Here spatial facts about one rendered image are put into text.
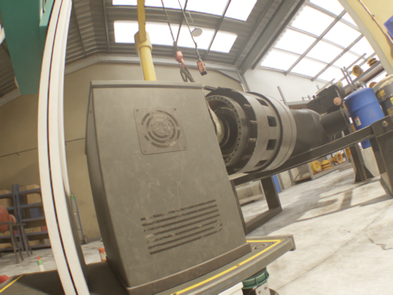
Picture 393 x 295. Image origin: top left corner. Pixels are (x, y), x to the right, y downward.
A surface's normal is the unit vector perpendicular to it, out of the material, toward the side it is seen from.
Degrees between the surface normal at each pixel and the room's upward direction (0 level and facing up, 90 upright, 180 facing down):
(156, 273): 90
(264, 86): 90
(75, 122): 90
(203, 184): 90
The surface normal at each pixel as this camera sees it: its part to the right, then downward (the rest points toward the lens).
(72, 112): 0.23, -0.30
